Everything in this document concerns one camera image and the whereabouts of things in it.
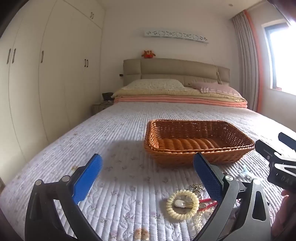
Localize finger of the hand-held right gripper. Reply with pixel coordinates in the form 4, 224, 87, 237
254, 140, 282, 161
278, 132, 296, 151

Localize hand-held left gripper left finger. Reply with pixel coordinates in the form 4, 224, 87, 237
24, 153, 103, 241

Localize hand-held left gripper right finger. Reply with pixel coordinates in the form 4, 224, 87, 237
192, 152, 272, 241

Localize red spiral hair tie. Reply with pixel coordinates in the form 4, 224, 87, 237
198, 197, 219, 212

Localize brown wicker basket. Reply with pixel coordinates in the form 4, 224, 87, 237
144, 119, 255, 168

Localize cream spiral hair tie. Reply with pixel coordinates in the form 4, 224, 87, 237
166, 189, 200, 220

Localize person's right hand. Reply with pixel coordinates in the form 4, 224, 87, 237
274, 189, 296, 234

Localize pale bow hair accessory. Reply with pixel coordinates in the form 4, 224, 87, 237
239, 169, 253, 181

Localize white pearly hair clip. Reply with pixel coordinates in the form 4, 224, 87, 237
174, 199, 195, 208

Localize quilted floral bed cover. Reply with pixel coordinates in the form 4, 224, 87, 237
0, 102, 296, 241

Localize beige nightstand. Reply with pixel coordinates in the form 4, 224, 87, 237
92, 101, 114, 114

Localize pink pillow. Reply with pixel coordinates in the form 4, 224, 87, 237
191, 82, 242, 97

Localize window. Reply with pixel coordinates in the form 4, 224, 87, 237
261, 20, 296, 95

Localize salmon pink folded blanket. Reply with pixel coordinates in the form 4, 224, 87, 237
113, 97, 248, 109

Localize grey curtain with orange edge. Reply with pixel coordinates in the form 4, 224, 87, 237
232, 10, 263, 114

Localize folded yellow and pink blankets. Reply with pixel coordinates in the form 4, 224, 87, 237
111, 89, 247, 102

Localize white built-in wardrobe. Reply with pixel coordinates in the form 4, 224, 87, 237
0, 0, 104, 183

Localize white floral pillow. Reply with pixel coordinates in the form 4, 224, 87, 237
121, 79, 190, 91

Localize beige padded headboard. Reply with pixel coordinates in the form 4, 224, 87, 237
123, 58, 230, 91

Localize gold chain jewelry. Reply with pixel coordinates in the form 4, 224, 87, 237
186, 184, 205, 193

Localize white bead string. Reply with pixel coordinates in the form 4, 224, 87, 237
194, 209, 215, 232

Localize thin hanging cord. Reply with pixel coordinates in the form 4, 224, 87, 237
212, 58, 223, 85

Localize white carved wall shelf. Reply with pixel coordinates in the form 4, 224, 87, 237
144, 29, 210, 44

